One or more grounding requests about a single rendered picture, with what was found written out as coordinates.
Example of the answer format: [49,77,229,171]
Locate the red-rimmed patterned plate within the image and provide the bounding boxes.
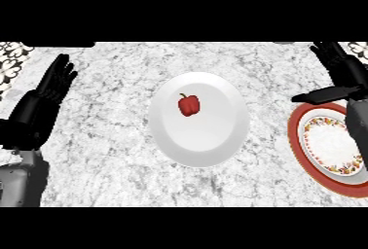
[287,102,368,198]

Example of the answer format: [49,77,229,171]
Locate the white oval plate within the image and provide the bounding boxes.
[147,71,252,169]

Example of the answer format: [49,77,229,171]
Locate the red bell pepper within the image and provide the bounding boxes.
[178,92,201,118]

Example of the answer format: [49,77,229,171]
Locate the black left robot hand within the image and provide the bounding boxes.
[0,53,79,152]

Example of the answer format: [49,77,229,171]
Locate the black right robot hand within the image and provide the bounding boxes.
[290,42,368,106]

